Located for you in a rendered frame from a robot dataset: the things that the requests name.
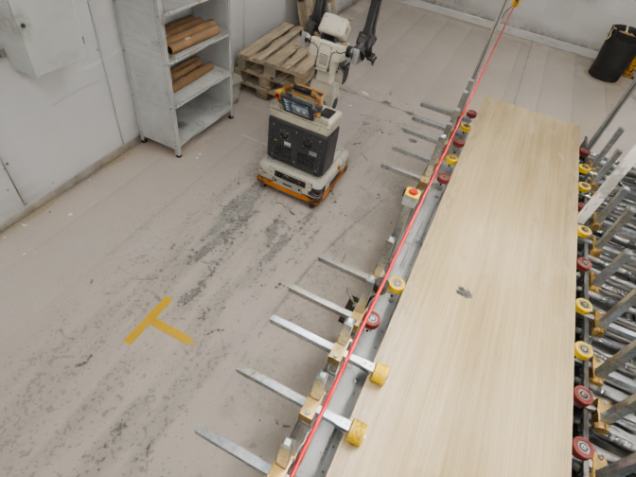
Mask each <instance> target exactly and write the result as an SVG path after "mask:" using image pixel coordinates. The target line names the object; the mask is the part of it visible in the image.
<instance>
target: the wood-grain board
mask: <svg viewBox="0 0 636 477"><path fill-rule="evenodd" d="M579 135H580V126H577V125H575V124H572V123H569V122H566V121H563V120H560V119H557V118H554V117H550V116H548V115H543V114H540V113H537V112H534V111H531V110H528V109H525V108H522V107H520V106H517V105H514V104H511V103H508V102H505V101H502V100H499V99H497V98H494V97H488V96H485V97H484V100H483V102H482V104H481V107H480V109H479V111H478V114H477V115H476V118H475V120H474V122H473V125H472V127H471V130H470V132H469V134H468V138H467V140H466V143H465V145H464V147H463V149H462V151H461V154H460V156H459V159H458V161H457V163H456V166H455V168H454V171H453V173H452V175H451V177H450V181H449V183H448V185H447V188H446V190H445V192H444V195H443V197H442V200H441V202H440V204H439V206H438V208H437V210H436V213H435V215H434V218H433V221H432V224H431V226H430V229H429V231H428V233H427V236H426V237H425V240H424V242H423V244H422V247H421V249H420V251H419V254H418V256H417V259H416V261H415V265H414V267H413V269H412V271H411V273H410V276H409V278H408V280H407V283H406V285H405V288H404V290H403V292H402V295H401V296H400V299H399V301H398V303H397V307H396V310H395V312H394V314H393V317H392V319H391V321H390V324H389V326H388V328H387V330H386V332H385V335H384V337H383V340H382V342H381V344H380V348H379V350H378V353H377V355H376V358H375V360H374V361H373V363H374V364H375V366H376V364H377V362H381V363H384V364H386V365H388V366H390V367H391V369H390V372H389V374H388V379H387V380H386V381H385V383H384V384H383V386H380V385H378V384H376V383H375V382H373V381H372V380H370V378H371V376H372V374H371V375H370V374H368V376H367V378H366V381H365V383H364V385H363V388H362V390H361V393H360V395H359V398H358V400H357V402H356V405H355V407H354V410H353V412H352V414H351V417H350V418H349V420H350V421H351V424H352V422H353V420H354V418H357V419H359V420H360V421H362V422H363V423H365V424H367V425H368V429H367V432H366V437H365V438H364V440H363V442H362V444H361V446H360V447H357V446H355V445H354V444H352V443H350V442H348V441H346V440H345V438H346V436H347V433H348V432H347V433H344V434H343V436H342V439H341V441H340V443H339V446H338V448H337V450H336V452H335V454H334V457H333V459H332V461H331V464H330V466H329V469H328V471H327V475H326V477H572V443H573V405H574V328H575V290H576V251H577V212H578V174H579ZM458 286H464V287H465V289H466V290H467V291H470V293H471V294H472V296H473V297H472V298H471V299H469V298H466V297H461V296H460V295H459V294H457V292H456V291H455V290H458V288H457V287H458ZM351 424H350V425H351Z"/></svg>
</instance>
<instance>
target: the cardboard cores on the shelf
mask: <svg viewBox="0 0 636 477"><path fill-rule="evenodd" d="M165 32H166V39H167V46H168V54H169V55H173V54H175V53H177V52H180V51H182V50H184V49H186V48H189V47H191V46H193V45H194V44H198V43H200V42H202V41H204V40H207V39H209V38H211V37H213V36H215V35H218V34H220V28H219V27H218V26H217V25H216V22H215V21H214V20H213V19H210V20H208V21H204V20H203V18H202V17H198V18H195V17H194V16H193V15H192V14H190V15H188V16H186V17H183V18H181V19H178V20H175V21H173V22H170V23H167V24H165ZM212 69H214V64H213V63H212V62H207V63H205V64H204V65H202V63H201V58H200V57H199V56H195V57H193V58H191V59H189V60H186V61H184V62H181V63H179V64H177V65H175V66H173V67H171V68H170V74H171V81H172V88H173V94H174V93H175V92H177V91H178V90H180V89H182V88H183V87H185V86H187V85H188V84H189V83H191V82H192V81H194V80H196V79H198V78H199V77H201V76H203V75H204V74H206V73H207V72H209V71H211V70H212Z"/></svg>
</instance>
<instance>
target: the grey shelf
mask: <svg viewBox="0 0 636 477"><path fill-rule="evenodd" d="M112 1H113V6H114V10H115V18H116V23H117V27H118V32H119V37H120V42H121V45H122V50H123V55H124V59H125V63H126V68H127V73H128V77H129V82H130V86H131V91H132V99H133V104H134V109H135V112H136V117H137V122H138V126H139V131H140V135H141V142H143V143H146V142H148V140H147V139H145V138H144V136H145V137H147V138H149V139H151V140H154V141H156V142H158V143H161V144H163V145H165V146H168V147H170V148H172V149H175V152H176V157H178V158H181V157H182V153H181V146H182V145H183V144H184V143H185V142H187V141H188V140H189V139H190V138H191V137H192V136H194V135H195V134H197V133H200V132H201V131H203V130H204V129H205V128H207V127H208V126H210V125H211V124H212V123H214V122H215V121H217V120H218V119H219V118H221V117H222V116H224V115H225V114H227V113H228V112H229V111H230V115H229V116H228V118H230V119H232V118H234V116H233V88H232V45H231V2H230V0H227V6H226V0H112ZM194 9H195V12H194ZM188 11H189V12H188ZM190 14H192V15H193V16H194V17H195V18H198V17H202V18H203V20H204V21H208V20H210V19H213V20H214V21H215V22H216V25H217V26H218V27H219V28H220V34H218V35H215V36H213V37H211V38H209V39H207V40H204V41H202V42H200V43H198V44H194V45H192V46H191V47H189V48H186V49H184V50H182V51H180V52H177V53H175V54H173V55H169V54H168V46H167V39H166V32H165V24H167V23H170V22H173V21H175V20H178V19H181V18H183V17H186V16H188V15H190ZM159 27H160V28H159ZM227 27H228V30H227ZM157 28H158V30H157ZM163 30H164V31H163ZM160 33H161V34H160ZM158 35H159V37H158ZM160 36H161V37H160ZM164 36H165V37H164ZM227 37H228V39H227ZM164 39H165V40H164ZM159 42H160V44H159ZM160 47H161V49H160ZM162 49H163V50H162ZM196 52H197V53H196ZM196 54H197V55H196ZM195 56H199V57H200V58H201V63H202V65H204V64H205V63H207V62H212V63H213V64H214V69H212V70H211V71H209V72H207V73H206V74H204V75H203V76H201V77H199V78H198V79H195V80H194V81H192V82H191V83H189V84H188V85H187V86H185V87H183V88H182V89H180V90H178V91H177V92H175V93H174V94H173V88H172V81H171V74H170V68H171V67H173V66H175V65H177V64H179V63H181V62H184V61H186V60H189V59H191V58H193V57H195ZM228 61H229V70H228ZM164 74H165V75H164ZM165 81H166V82H165ZM133 87H134V88H133ZM166 87H167V89H166ZM167 94H168V95H167ZM229 96H230V105H229ZM174 147H175V148H174Z"/></svg>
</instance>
